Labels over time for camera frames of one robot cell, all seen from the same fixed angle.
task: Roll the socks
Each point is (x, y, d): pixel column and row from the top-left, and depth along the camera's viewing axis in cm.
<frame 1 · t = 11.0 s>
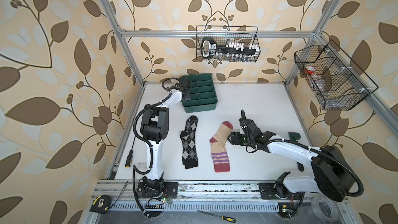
left hand: (183, 94, 102), fingers closed
right hand: (233, 140, 87), fingers open
black grey argyle sock: (188, 138, 93), on the table
beige sock maroon purple stripes: (219, 152, 87), point 2 cm above the table
green plastic divided tray: (203, 97, 105), point 8 cm above the table
green pipe wrench: (294, 136, 93), point 2 cm above the table

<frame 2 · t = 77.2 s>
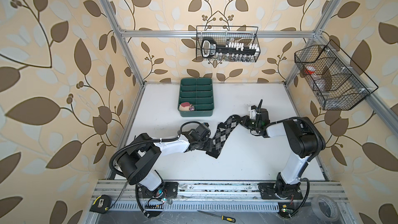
left hand: (213, 144, 87), fingers open
right hand: (238, 121, 99), fingers closed
black grey argyle sock: (223, 130, 96), point 2 cm above the table
beige sock maroon purple stripes: (186, 107, 97), point 10 cm above the table
green plastic divided tray: (196, 97, 106), point 7 cm above the table
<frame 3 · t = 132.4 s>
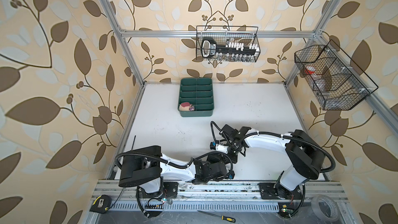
left hand: (218, 155, 82), fingers open
right hand: (225, 161, 83), fingers closed
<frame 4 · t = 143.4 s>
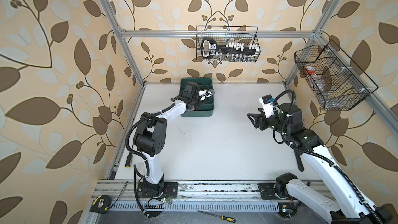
left hand: (202, 90, 94), fingers closed
right hand: (255, 113, 72), fingers open
